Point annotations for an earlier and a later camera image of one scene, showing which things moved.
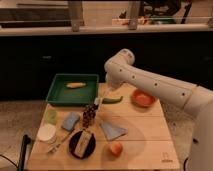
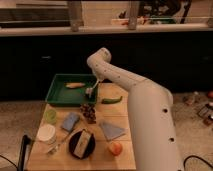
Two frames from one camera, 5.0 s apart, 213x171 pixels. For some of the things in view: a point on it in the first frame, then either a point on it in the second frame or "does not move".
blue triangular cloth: x=112 y=132 does not move
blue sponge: x=71 y=121 does not move
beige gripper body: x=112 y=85 → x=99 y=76
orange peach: x=116 y=148 does not move
